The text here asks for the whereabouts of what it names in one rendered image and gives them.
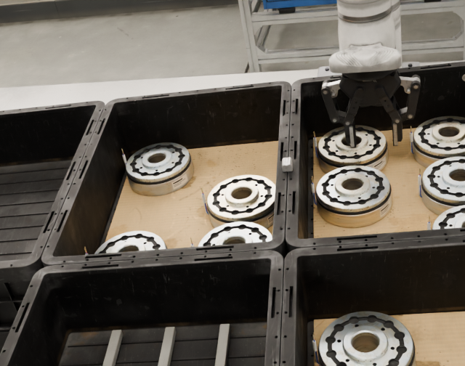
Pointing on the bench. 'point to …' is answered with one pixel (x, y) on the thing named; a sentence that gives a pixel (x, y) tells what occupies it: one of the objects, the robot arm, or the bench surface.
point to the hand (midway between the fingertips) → (373, 135)
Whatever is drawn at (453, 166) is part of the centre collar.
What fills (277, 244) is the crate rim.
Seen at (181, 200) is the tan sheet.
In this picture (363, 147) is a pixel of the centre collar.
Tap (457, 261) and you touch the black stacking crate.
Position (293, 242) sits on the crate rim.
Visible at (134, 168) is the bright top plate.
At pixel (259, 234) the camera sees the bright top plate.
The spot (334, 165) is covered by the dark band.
